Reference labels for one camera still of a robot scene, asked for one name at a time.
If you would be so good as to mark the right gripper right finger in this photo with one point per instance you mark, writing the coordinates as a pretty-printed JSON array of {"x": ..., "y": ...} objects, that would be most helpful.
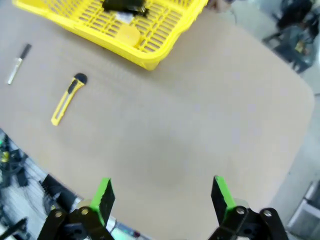
[{"x": 225, "y": 205}]

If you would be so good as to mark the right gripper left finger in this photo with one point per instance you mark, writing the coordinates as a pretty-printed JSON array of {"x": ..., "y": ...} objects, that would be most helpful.
[{"x": 100, "y": 200}]

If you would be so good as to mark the black stapler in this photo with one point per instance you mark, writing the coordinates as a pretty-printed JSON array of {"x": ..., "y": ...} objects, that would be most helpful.
[{"x": 120, "y": 5}]

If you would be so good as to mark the yellow plastic shopping basket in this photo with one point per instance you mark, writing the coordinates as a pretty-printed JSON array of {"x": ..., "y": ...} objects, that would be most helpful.
[{"x": 152, "y": 62}]

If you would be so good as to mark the person's left hand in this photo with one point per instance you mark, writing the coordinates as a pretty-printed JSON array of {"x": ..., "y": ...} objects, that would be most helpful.
[{"x": 220, "y": 5}]

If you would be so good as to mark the grey metal cabinet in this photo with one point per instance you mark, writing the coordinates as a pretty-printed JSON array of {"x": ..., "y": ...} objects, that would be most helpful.
[{"x": 307, "y": 215}]

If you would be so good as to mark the yellow utility knife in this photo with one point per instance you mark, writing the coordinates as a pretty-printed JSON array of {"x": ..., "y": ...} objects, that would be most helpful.
[{"x": 67, "y": 97}]

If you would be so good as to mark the black and white marker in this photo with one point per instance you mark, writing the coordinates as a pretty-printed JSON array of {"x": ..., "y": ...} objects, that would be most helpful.
[{"x": 17, "y": 65}]

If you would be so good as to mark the white barcode sticker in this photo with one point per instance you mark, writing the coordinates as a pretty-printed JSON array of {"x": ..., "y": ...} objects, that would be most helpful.
[{"x": 123, "y": 17}]

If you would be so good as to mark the dark chair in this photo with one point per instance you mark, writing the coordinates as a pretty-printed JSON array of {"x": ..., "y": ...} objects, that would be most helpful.
[{"x": 292, "y": 32}]

